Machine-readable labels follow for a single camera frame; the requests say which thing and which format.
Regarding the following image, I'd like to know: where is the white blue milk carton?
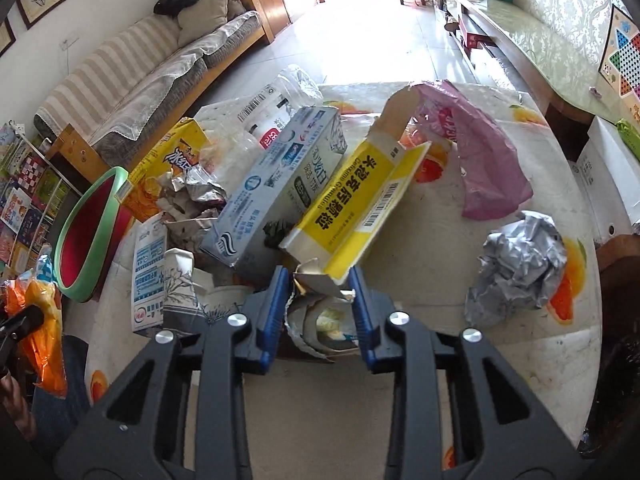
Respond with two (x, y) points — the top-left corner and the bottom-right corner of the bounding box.
(131, 214), (167, 334)

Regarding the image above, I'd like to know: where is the silver foil wrapper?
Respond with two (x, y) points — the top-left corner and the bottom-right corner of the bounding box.
(464, 210), (567, 328)

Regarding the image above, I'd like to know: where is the brown paper wrapper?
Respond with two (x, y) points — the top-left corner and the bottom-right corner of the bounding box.
(156, 164), (227, 252)

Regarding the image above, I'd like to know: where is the yellow drink carton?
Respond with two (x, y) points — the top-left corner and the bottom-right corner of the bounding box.
(116, 118), (207, 222)

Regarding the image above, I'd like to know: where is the pink plastic bag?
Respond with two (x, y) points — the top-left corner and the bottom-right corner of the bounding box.
(411, 80), (534, 221)

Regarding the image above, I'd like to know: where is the yellow medicine box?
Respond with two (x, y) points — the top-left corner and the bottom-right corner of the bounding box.
(280, 84), (431, 285)

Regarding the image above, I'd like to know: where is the blue toothpaste box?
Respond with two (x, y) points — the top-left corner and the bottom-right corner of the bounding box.
(201, 105), (347, 272)

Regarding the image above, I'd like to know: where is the clear plastic bottle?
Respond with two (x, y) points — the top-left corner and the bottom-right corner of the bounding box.
(195, 65), (322, 194)

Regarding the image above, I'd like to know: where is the orange plastic bag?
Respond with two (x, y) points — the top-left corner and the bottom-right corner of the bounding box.
(1, 252), (67, 399)

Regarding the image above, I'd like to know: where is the blue snack pouch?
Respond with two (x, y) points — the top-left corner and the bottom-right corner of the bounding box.
(284, 275), (359, 361)

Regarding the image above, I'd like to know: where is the green red trash bin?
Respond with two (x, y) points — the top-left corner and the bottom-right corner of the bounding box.
(53, 167), (132, 304)

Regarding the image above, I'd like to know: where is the left hand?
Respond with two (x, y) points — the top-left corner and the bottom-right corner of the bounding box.
(1, 372), (37, 441)

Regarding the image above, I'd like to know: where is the book rack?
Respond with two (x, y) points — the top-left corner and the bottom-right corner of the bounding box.
(0, 122), (80, 278)

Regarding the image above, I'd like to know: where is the fruit print tablecloth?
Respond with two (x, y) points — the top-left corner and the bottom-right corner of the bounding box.
(88, 82), (601, 479)

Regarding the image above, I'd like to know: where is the striped wooden sofa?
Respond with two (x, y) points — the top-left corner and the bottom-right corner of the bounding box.
(34, 0), (271, 167)

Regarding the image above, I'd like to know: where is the white cardboard box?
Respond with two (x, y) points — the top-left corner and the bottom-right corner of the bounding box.
(570, 117), (639, 245)

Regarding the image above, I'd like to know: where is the framed picture left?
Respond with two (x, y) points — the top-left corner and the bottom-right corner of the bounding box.
(0, 18), (16, 56)

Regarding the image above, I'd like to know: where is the green snack packet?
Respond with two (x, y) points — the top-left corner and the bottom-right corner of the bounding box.
(616, 119), (640, 160)

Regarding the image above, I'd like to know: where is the beige cushion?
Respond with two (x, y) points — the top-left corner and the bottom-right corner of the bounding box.
(177, 0), (228, 47)

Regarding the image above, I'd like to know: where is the chinese checkers board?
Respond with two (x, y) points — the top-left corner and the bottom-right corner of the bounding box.
(599, 4), (640, 124)

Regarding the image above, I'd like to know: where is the long tv cabinet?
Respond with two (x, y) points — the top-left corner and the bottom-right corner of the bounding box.
(457, 0), (625, 133)

